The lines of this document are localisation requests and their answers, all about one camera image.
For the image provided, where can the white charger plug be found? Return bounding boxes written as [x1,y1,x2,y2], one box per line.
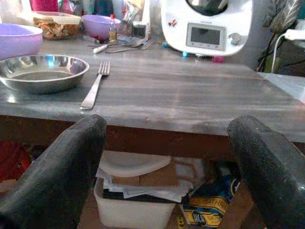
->
[285,29,305,41]

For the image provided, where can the white charger cable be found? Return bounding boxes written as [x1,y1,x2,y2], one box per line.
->
[271,33,286,73]

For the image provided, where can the grey wooden counter table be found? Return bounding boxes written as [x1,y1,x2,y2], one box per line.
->
[0,35,305,144]

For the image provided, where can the white papers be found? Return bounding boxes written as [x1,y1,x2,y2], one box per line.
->
[102,178,191,203]

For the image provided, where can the white plastic tub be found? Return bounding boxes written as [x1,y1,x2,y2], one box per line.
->
[94,177,177,229]

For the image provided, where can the small sauce bottle red cap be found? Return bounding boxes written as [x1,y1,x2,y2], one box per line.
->
[109,14,118,42]

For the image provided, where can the small purple plastic bowl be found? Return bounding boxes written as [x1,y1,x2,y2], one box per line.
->
[81,14,122,39]

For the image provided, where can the brown cardboard piece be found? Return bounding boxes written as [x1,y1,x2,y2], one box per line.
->
[112,162,182,188]

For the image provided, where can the magenta plastic container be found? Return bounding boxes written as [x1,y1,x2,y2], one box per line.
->
[30,0,59,12]

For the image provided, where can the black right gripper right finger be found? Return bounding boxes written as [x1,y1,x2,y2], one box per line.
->
[227,115,305,229]

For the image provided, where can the white plastic table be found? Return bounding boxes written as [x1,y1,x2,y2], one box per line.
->
[258,71,305,103]

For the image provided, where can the leaf patterned fabric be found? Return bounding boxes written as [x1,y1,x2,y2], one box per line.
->
[263,0,303,31]

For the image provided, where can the steel fork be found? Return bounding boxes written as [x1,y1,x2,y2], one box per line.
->
[80,61,111,111]
[106,39,155,53]

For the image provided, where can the red plastic stool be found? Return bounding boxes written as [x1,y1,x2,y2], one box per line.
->
[0,138,31,182]

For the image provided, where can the yellow and blue bag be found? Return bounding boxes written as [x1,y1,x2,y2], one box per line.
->
[181,176,241,227]

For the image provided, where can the white kitchen machine with display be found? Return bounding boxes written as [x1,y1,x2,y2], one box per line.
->
[160,0,253,57]

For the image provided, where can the white handled knife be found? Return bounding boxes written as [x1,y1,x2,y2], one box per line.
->
[92,42,120,54]

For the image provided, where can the stainless steel plate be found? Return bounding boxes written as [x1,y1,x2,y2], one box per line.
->
[0,54,90,95]

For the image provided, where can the clear food container with bread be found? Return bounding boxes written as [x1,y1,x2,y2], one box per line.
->
[32,11,81,41]

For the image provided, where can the white plastic lid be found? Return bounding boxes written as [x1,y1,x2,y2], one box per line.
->
[99,150,172,178]

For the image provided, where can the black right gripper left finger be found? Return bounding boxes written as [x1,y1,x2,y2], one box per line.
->
[0,114,107,229]

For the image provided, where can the small white appliance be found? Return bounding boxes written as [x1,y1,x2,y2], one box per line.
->
[132,0,152,40]

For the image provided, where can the large purple plastic bowl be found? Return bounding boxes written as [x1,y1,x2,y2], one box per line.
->
[0,23,43,61]

